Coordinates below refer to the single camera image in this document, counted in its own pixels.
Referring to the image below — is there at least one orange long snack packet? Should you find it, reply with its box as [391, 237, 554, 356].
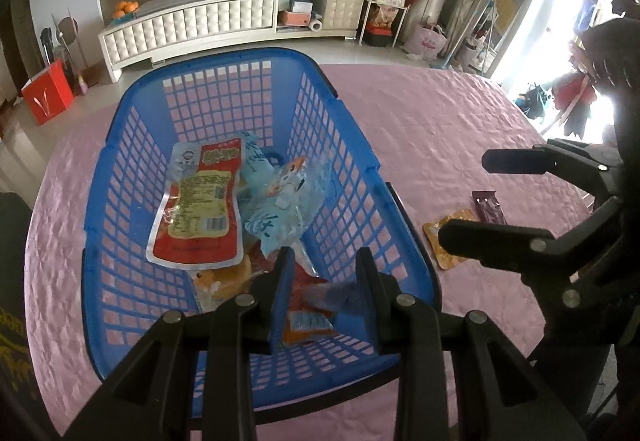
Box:
[190, 243, 336, 347]

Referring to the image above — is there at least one clothes drying rack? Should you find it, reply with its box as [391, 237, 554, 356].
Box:
[514, 0, 599, 140]

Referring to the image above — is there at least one maroon snack packet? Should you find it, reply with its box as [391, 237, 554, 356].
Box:
[472, 190, 508, 225]

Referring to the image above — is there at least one yellow orange snack pouch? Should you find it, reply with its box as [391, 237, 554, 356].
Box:
[422, 208, 478, 271]

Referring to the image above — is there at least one black yellow printed bag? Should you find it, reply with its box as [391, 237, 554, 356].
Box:
[1, 193, 60, 440]

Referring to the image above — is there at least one paper towel roll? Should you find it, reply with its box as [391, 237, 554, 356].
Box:
[308, 18, 322, 32]

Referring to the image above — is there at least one red white snack bag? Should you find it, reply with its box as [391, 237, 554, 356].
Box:
[145, 135, 245, 271]

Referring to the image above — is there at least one pile of oranges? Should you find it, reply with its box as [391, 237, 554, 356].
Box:
[112, 1, 139, 20]

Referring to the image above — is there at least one pink shopping bag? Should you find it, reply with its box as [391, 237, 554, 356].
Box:
[404, 25, 447, 63]

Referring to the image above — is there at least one white tufted tv cabinet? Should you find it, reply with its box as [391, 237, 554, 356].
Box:
[99, 0, 364, 83]

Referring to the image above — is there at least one light blue snack bag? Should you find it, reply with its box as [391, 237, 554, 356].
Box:
[236, 132, 331, 256]

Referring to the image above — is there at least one pink quilted mat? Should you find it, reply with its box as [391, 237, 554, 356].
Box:
[25, 65, 587, 431]

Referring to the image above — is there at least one red cardboard box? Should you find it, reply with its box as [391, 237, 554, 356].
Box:
[21, 60, 74, 126]

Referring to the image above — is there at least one purple blue snack bar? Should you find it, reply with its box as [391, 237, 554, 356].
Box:
[303, 281, 364, 315]

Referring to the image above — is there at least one blue plastic basket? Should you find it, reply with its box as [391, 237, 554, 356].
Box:
[80, 45, 443, 424]

